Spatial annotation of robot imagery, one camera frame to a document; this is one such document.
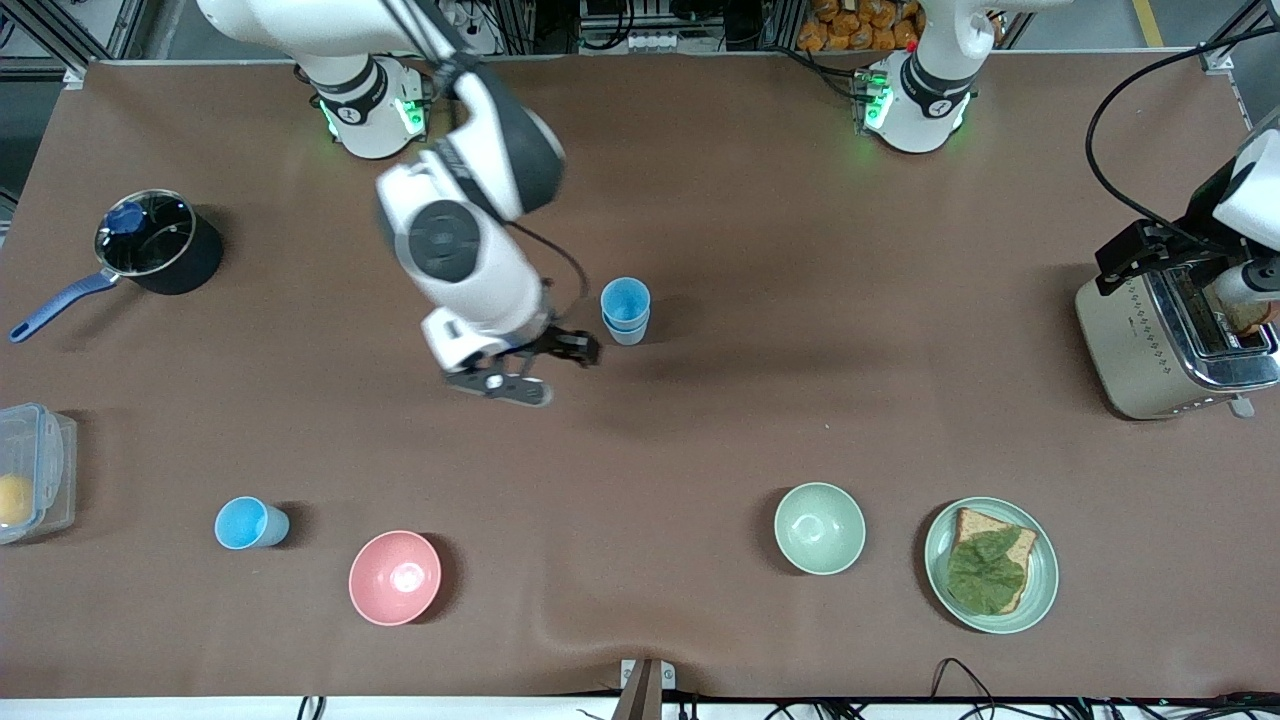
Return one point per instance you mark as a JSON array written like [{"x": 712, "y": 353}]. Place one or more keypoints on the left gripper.
[{"x": 1196, "y": 222}]

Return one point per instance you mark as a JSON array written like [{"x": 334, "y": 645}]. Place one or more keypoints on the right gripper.
[{"x": 556, "y": 342}]

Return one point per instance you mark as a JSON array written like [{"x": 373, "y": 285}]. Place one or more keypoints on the light blue plastic cup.
[
  {"x": 245, "y": 523},
  {"x": 627, "y": 338},
  {"x": 625, "y": 298}
]

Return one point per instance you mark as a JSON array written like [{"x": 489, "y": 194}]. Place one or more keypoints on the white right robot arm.
[{"x": 500, "y": 290}]

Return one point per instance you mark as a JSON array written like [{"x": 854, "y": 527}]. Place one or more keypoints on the silver toaster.
[{"x": 1140, "y": 350}]

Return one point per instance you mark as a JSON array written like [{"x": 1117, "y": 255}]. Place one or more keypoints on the pink bowl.
[{"x": 394, "y": 578}]

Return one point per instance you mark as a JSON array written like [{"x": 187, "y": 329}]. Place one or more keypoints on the pale green bowl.
[{"x": 820, "y": 528}]

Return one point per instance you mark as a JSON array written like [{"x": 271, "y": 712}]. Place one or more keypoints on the pale green plate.
[{"x": 1046, "y": 575}]

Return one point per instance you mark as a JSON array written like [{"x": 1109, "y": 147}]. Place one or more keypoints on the white power strip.
[{"x": 455, "y": 15}]

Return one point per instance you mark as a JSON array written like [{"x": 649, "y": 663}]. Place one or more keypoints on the green lettuce leaf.
[{"x": 985, "y": 575}]

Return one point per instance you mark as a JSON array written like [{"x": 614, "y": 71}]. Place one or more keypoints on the bag of bread rolls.
[{"x": 860, "y": 25}]

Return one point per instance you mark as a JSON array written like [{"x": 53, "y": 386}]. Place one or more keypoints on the glass pot lid blue knob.
[{"x": 150, "y": 235}]

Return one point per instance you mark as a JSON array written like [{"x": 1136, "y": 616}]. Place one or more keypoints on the clear plastic lidded container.
[{"x": 45, "y": 480}]

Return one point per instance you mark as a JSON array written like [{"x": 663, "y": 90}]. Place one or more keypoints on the orange round fruit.
[{"x": 13, "y": 500}]

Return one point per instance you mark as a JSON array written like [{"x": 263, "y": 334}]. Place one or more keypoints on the metal table clamp bracket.
[{"x": 645, "y": 685}]

